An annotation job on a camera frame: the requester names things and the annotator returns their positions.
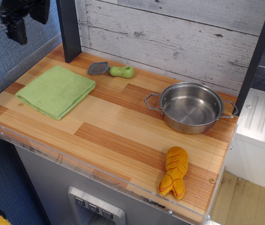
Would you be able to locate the silver button panel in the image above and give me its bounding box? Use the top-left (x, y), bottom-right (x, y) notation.
top-left (68, 186), bottom-right (126, 225)

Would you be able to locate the stainless steel pot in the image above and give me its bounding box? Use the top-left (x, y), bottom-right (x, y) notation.
top-left (144, 82), bottom-right (238, 135)

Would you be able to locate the dark grey post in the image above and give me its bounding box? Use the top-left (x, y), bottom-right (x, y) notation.
top-left (235, 22), bottom-right (265, 116)
top-left (56, 0), bottom-right (82, 63)

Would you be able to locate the white ribbed toy appliance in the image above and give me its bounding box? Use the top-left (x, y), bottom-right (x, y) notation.
top-left (225, 89), bottom-right (265, 187)

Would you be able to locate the dark grey right post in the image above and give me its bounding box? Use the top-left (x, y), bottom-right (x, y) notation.
top-left (235, 22), bottom-right (265, 116)

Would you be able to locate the dark grey left post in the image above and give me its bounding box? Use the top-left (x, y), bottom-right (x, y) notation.
top-left (56, 0), bottom-right (82, 63)

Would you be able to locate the clear acrylic table guard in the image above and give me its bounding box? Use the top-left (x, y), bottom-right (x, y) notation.
top-left (0, 112), bottom-right (235, 225)

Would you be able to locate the green cloth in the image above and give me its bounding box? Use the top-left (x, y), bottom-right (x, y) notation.
top-left (15, 66), bottom-right (96, 120)

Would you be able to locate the toy spatula green handle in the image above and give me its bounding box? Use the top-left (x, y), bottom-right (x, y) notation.
top-left (88, 62), bottom-right (134, 78)

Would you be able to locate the orange plush shrimp tempura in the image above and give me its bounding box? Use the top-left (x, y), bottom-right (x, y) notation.
top-left (159, 147), bottom-right (188, 200)

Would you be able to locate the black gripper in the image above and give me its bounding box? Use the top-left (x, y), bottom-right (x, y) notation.
top-left (0, 0), bottom-right (50, 45)

